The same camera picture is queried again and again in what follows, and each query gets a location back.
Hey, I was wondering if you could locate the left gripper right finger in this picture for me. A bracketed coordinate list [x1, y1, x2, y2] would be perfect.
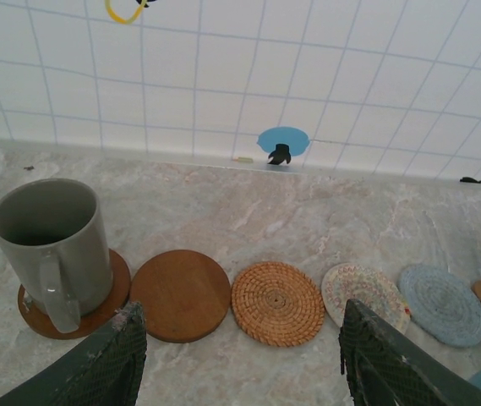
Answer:
[339, 298, 481, 406]

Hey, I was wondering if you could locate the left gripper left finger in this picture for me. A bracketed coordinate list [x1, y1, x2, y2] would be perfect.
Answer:
[0, 300, 148, 406]

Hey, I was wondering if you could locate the grey ceramic mug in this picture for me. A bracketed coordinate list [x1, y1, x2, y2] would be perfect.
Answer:
[0, 178, 114, 335]

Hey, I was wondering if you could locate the rimmed round wooden coaster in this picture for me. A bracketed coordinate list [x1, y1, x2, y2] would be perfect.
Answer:
[17, 248, 133, 341]

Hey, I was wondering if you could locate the multicolour zigzag woven coaster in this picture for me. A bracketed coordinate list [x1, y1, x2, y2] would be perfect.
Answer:
[320, 261, 413, 335]

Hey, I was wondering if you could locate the blue woven round coaster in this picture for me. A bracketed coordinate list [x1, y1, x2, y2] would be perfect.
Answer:
[398, 264, 481, 348]

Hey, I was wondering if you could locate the flat round wooden coaster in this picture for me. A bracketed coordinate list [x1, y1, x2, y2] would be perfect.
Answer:
[129, 249, 232, 344]

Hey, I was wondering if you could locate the round rattan coaster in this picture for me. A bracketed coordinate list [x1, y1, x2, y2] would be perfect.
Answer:
[230, 261, 326, 348]

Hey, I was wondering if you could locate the dolphin on blue disc sticker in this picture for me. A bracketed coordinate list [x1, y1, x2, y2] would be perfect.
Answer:
[256, 125, 313, 166]

